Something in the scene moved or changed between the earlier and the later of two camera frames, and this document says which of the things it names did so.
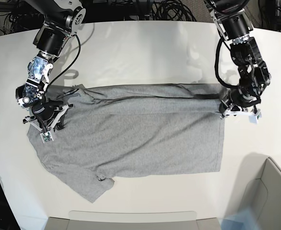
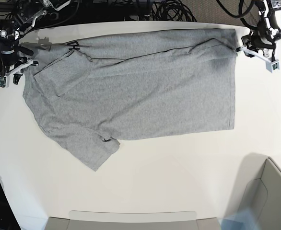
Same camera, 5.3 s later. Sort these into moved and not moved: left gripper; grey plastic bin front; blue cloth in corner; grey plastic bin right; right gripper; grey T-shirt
Moved: left gripper; grey T-shirt; right gripper
Not moved: blue cloth in corner; grey plastic bin right; grey plastic bin front
